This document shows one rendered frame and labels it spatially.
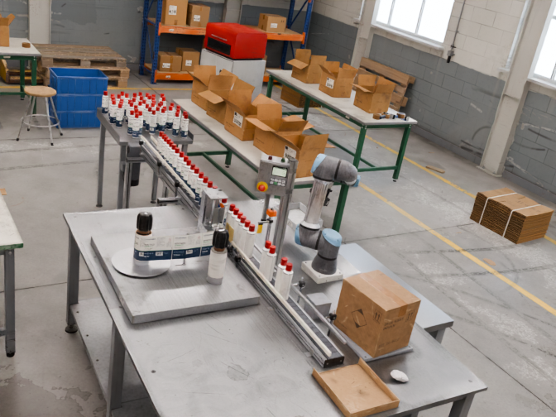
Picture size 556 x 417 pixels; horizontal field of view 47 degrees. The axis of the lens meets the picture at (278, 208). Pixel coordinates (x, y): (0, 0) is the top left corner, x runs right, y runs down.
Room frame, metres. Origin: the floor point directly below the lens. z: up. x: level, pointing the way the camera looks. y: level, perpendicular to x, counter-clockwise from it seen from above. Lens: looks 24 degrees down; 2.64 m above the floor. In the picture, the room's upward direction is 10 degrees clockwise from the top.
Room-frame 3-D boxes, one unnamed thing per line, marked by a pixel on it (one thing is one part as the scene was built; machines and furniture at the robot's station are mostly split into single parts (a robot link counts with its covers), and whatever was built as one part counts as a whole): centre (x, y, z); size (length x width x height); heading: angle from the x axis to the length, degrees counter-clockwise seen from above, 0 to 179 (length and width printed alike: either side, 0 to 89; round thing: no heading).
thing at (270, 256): (2.99, -0.01, 0.98); 0.05 x 0.05 x 0.20
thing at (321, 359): (3.10, 0.06, 0.85); 1.65 x 0.11 x 0.05; 32
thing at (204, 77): (6.46, 0.91, 0.97); 0.45 x 0.40 x 0.37; 127
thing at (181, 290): (2.97, 0.51, 0.86); 0.80 x 0.67 x 0.05; 32
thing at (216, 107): (6.08, 0.69, 0.97); 0.44 x 0.38 x 0.37; 130
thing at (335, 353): (3.10, 0.06, 0.86); 1.65 x 0.08 x 0.04; 32
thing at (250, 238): (3.20, 0.12, 0.98); 0.05 x 0.05 x 0.20
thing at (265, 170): (3.24, 0.05, 1.38); 0.17 x 0.10 x 0.19; 87
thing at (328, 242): (3.25, -0.32, 1.04); 0.13 x 0.12 x 0.14; 80
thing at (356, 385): (2.26, -0.47, 0.85); 0.30 x 0.26 x 0.04; 32
